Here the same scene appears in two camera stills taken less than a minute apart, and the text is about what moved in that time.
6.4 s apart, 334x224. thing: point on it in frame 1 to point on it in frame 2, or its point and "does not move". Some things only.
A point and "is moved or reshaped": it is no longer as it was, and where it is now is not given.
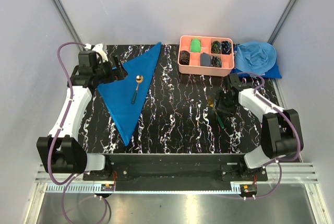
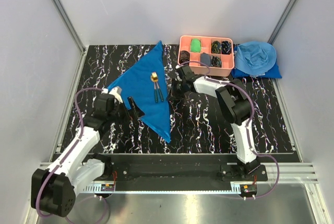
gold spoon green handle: [139, 79] to [154, 81]
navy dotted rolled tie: [226, 47] does not move
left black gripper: [119, 73] to [136, 112]
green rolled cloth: [195, 45] does not move
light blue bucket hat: [255, 57] does not move
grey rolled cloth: [205, 59] does not move
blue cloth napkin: [117, 96] is moved or reshaped
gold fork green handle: [211, 103] to [154, 78]
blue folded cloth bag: [273, 73] does not move
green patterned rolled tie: [216, 47] does not move
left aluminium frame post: [69, 25] does not move
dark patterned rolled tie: [184, 57] does not move
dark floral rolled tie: [216, 61] does not move
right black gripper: [228, 112] to [173, 95]
